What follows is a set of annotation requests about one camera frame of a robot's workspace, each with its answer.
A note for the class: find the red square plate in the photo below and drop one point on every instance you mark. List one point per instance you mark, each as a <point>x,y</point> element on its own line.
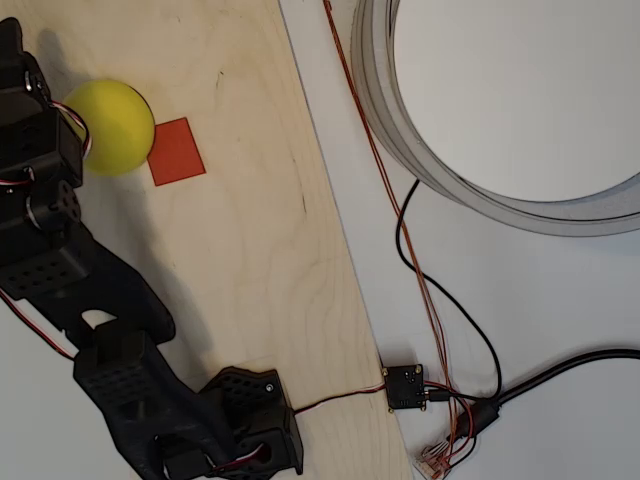
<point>177,155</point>

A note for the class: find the light plywood board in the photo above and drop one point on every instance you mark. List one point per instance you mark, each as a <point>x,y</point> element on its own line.
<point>250,200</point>

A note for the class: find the black controller board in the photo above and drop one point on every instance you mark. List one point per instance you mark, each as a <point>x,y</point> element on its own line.
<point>405,387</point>

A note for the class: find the grey round lamp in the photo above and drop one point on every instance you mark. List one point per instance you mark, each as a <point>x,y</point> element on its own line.
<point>372,75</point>

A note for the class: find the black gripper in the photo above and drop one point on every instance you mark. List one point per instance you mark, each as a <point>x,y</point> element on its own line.
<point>19,75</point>

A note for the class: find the yellow round sponge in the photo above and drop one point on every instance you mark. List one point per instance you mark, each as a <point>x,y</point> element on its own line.
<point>115,130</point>

